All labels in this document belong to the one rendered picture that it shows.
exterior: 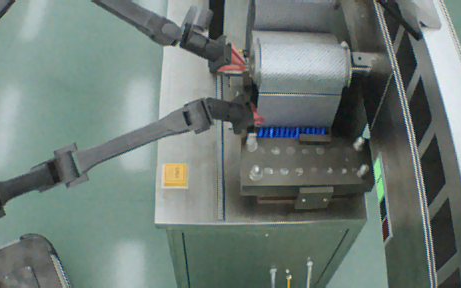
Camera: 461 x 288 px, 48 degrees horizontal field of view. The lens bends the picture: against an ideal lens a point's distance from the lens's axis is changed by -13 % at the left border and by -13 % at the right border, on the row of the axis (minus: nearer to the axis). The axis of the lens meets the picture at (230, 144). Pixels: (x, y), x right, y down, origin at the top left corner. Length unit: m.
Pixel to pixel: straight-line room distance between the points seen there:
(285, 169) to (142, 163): 1.31
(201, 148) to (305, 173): 0.36
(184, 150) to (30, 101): 1.57
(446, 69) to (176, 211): 0.96
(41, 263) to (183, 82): 1.04
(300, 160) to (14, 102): 1.99
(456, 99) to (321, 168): 0.68
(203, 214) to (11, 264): 1.10
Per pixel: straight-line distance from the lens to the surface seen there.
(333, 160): 1.72
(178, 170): 1.79
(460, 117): 1.13
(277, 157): 1.70
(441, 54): 1.22
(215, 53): 1.55
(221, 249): 1.94
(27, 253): 2.52
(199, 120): 1.54
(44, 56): 3.44
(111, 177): 2.86
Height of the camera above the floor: 2.48
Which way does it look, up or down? 58 degrees down
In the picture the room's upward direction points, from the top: 4 degrees clockwise
